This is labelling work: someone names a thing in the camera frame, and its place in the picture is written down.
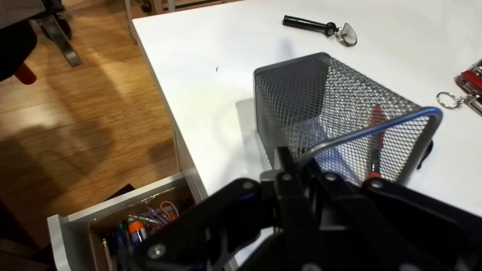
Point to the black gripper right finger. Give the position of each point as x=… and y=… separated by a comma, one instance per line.
x=412, y=220

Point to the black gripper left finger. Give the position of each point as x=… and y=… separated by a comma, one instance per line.
x=211, y=215

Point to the grey mesh basket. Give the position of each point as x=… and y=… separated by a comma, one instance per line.
x=302, y=90

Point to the pile of colourful pens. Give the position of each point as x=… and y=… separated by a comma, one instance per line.
x=136, y=230

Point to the red pen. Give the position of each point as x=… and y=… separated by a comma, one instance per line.
x=377, y=121

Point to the open white drawer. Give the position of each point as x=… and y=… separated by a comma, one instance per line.
x=76, y=220

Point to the white desk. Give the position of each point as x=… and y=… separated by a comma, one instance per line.
x=201, y=75

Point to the red pocket knife with keyring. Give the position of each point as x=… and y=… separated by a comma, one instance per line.
x=472, y=83

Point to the silver metal tool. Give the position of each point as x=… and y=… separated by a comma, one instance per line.
x=306, y=23

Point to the grey metal stand leg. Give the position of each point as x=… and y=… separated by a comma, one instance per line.
x=61, y=42

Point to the black clamp with red tip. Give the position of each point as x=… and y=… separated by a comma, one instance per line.
x=16, y=50

